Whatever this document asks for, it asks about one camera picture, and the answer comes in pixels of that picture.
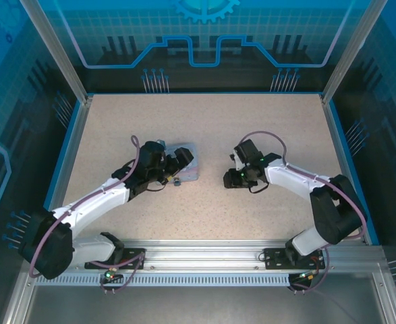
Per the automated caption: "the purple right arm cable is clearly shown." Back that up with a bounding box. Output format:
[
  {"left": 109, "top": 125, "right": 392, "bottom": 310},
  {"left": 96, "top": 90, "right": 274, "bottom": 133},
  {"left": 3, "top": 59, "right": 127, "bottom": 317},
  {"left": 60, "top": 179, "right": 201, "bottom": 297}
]
[{"left": 239, "top": 130, "right": 368, "bottom": 242}]

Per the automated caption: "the aluminium frame post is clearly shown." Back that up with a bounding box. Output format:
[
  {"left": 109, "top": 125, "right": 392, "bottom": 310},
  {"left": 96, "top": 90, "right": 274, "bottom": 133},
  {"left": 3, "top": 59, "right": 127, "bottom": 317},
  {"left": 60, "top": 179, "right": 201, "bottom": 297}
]
[
  {"left": 320, "top": 0, "right": 384, "bottom": 104},
  {"left": 18, "top": 0, "right": 94, "bottom": 104}
]

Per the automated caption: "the aluminium table side rail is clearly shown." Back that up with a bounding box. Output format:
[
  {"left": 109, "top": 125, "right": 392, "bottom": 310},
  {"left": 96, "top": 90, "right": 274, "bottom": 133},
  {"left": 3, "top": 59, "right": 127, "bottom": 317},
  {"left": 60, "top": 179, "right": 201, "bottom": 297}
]
[
  {"left": 320, "top": 94, "right": 369, "bottom": 244},
  {"left": 44, "top": 96, "right": 94, "bottom": 246}
]

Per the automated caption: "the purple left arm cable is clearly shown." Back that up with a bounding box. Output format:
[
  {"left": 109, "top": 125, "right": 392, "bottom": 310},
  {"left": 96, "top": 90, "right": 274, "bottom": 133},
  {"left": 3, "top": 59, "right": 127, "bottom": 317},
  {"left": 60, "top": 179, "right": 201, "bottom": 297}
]
[{"left": 28, "top": 134, "right": 142, "bottom": 279}]

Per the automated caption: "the grey packet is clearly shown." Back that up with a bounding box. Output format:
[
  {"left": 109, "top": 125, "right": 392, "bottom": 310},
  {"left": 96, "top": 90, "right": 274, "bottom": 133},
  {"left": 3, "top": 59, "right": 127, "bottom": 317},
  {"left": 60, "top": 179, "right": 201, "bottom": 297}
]
[{"left": 163, "top": 143, "right": 200, "bottom": 184}]

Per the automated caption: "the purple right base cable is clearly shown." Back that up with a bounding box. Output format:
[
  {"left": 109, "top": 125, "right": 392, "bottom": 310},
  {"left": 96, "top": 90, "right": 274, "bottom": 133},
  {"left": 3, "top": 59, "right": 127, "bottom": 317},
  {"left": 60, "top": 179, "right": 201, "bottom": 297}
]
[{"left": 288, "top": 248, "right": 332, "bottom": 295}]

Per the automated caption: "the left connector with green light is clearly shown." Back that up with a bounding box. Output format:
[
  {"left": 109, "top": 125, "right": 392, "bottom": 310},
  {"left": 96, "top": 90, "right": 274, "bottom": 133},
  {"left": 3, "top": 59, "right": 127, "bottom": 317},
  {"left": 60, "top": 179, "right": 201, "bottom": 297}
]
[{"left": 103, "top": 268, "right": 123, "bottom": 281}]

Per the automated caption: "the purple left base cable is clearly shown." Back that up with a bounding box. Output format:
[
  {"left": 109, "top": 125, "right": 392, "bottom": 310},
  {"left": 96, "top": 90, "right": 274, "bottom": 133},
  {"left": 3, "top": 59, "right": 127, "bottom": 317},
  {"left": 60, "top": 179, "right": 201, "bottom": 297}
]
[{"left": 91, "top": 252, "right": 147, "bottom": 295}]

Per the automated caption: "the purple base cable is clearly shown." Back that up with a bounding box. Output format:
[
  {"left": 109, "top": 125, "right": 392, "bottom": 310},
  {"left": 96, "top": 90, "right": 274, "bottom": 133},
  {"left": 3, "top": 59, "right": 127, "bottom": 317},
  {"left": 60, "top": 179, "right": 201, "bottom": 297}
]
[
  {"left": 288, "top": 248, "right": 332, "bottom": 295},
  {"left": 91, "top": 252, "right": 147, "bottom": 295}
]

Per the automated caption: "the right connector with green light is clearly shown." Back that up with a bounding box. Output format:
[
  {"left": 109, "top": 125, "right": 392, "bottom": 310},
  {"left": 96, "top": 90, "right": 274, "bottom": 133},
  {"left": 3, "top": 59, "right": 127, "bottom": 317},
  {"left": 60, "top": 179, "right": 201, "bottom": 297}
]
[{"left": 293, "top": 268, "right": 322, "bottom": 281}]

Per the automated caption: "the slotted grey cable duct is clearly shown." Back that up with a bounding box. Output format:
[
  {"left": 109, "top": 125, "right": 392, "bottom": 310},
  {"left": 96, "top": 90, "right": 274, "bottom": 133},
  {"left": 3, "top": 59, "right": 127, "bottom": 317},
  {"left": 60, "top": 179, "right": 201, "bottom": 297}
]
[{"left": 34, "top": 273, "right": 295, "bottom": 287}]

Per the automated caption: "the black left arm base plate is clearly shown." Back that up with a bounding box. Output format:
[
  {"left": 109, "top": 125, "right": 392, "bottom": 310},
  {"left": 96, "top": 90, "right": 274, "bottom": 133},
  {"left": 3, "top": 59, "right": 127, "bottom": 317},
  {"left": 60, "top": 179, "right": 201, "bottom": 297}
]
[{"left": 84, "top": 248, "right": 147, "bottom": 271}]

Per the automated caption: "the connector with green light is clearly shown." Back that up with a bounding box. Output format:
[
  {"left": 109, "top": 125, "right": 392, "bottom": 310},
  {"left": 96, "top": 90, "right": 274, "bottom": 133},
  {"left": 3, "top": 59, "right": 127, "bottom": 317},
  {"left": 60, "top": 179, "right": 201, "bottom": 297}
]
[
  {"left": 293, "top": 268, "right": 322, "bottom": 281},
  {"left": 103, "top": 268, "right": 123, "bottom": 281}
]

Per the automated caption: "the aluminium mounting rail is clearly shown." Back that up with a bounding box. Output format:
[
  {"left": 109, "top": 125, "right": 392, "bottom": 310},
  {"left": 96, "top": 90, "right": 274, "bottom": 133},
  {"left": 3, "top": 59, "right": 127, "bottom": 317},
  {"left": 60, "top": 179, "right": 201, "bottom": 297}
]
[{"left": 25, "top": 238, "right": 386, "bottom": 271}]

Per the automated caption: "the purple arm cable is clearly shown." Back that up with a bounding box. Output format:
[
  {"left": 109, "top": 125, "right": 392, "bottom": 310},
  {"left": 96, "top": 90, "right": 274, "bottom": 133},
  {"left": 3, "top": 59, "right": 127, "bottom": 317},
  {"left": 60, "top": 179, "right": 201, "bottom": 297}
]
[
  {"left": 239, "top": 130, "right": 368, "bottom": 242},
  {"left": 28, "top": 134, "right": 142, "bottom": 279}
]

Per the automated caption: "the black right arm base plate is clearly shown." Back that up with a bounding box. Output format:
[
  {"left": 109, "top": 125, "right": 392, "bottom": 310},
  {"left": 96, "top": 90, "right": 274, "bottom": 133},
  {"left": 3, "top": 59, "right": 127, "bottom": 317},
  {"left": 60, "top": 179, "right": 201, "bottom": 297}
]
[{"left": 263, "top": 248, "right": 327, "bottom": 271}]

